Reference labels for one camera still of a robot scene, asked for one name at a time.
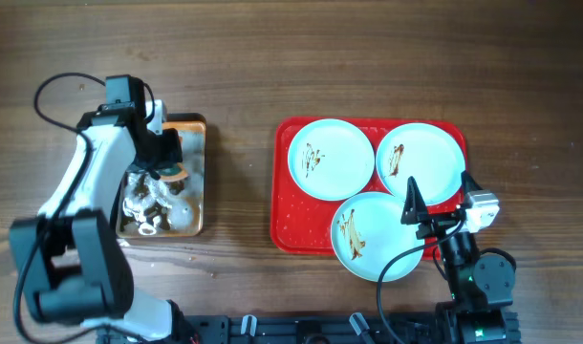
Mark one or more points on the black rimmed orange wash tray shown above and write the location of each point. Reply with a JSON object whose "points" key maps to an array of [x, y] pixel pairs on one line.
{"points": [[154, 208]]}

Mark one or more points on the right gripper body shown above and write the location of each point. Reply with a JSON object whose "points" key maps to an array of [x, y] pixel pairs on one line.
{"points": [[437, 224]]}

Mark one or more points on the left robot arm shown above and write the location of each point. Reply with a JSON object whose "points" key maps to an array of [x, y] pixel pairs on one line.
{"points": [[71, 269]]}

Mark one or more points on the white plate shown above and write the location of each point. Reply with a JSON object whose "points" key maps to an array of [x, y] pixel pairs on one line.
{"points": [[426, 153], [366, 233], [331, 159]]}

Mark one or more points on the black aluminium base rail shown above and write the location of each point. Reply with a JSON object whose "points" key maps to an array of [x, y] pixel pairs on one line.
{"points": [[344, 329]]}

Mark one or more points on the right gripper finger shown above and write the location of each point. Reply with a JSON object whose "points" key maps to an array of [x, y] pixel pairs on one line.
{"points": [[415, 210], [470, 188]]}

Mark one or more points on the orange green scrub sponge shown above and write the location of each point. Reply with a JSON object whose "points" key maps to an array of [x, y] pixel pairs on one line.
{"points": [[173, 173]]}

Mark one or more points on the red plastic tray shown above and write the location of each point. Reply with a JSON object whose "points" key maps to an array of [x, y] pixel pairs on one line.
{"points": [[299, 223]]}

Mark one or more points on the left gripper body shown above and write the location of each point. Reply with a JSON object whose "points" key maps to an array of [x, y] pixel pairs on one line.
{"points": [[164, 156]]}

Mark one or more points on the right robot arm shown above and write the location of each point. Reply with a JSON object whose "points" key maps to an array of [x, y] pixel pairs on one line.
{"points": [[480, 281]]}

